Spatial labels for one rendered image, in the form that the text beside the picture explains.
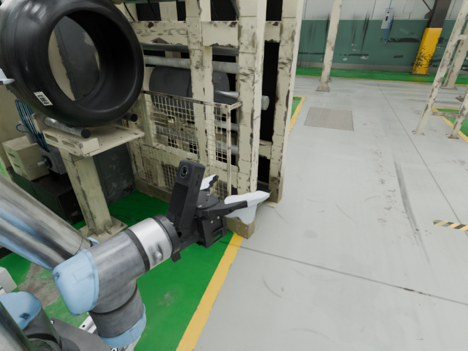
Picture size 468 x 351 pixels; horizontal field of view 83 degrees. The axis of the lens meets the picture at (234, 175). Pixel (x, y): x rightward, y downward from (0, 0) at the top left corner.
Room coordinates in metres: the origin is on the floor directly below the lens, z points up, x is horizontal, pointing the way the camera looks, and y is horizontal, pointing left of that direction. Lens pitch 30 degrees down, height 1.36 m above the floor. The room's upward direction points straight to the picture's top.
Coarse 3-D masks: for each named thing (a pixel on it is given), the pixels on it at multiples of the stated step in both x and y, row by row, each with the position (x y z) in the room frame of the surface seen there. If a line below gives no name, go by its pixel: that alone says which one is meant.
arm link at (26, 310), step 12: (0, 300) 0.28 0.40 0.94; (12, 300) 0.28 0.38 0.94; (24, 300) 0.28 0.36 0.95; (36, 300) 0.29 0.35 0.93; (12, 312) 0.26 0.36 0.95; (24, 312) 0.26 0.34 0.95; (36, 312) 0.27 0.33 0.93; (24, 324) 0.24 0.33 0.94; (36, 324) 0.25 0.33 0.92; (48, 324) 0.27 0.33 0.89; (36, 336) 0.23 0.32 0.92; (48, 336) 0.24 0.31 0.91
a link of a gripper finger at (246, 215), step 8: (256, 192) 0.41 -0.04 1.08; (264, 192) 0.42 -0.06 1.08; (224, 200) 0.39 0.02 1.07; (232, 200) 0.39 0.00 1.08; (240, 200) 0.39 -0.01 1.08; (248, 200) 0.39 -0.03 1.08; (256, 200) 0.40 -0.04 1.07; (264, 200) 0.40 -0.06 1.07; (248, 208) 0.39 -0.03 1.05; (232, 216) 0.39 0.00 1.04; (240, 216) 0.39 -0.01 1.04; (248, 216) 0.39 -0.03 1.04
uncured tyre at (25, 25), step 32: (32, 0) 1.16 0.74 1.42; (64, 0) 1.22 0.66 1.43; (96, 0) 1.33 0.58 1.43; (0, 32) 1.14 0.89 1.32; (32, 32) 1.10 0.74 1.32; (96, 32) 1.61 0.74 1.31; (128, 32) 1.44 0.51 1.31; (0, 64) 1.13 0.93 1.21; (32, 64) 1.07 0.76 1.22; (128, 64) 1.60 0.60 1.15; (32, 96) 1.08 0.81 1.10; (64, 96) 1.12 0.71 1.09; (96, 96) 1.53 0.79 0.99; (128, 96) 1.38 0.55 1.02
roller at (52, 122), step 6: (48, 120) 1.31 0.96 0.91; (54, 120) 1.30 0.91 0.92; (54, 126) 1.28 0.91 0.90; (60, 126) 1.25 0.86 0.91; (66, 126) 1.22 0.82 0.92; (72, 126) 1.21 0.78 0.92; (72, 132) 1.19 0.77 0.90; (78, 132) 1.16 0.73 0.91; (84, 132) 1.16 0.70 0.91; (90, 132) 1.18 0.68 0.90
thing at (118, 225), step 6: (114, 222) 1.57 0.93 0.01; (120, 222) 1.57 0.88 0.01; (84, 228) 1.50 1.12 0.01; (114, 228) 1.50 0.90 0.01; (120, 228) 1.50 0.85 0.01; (84, 234) 1.44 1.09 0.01; (102, 234) 1.43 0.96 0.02; (108, 234) 1.44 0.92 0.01; (114, 234) 1.44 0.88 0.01; (102, 240) 1.38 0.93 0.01
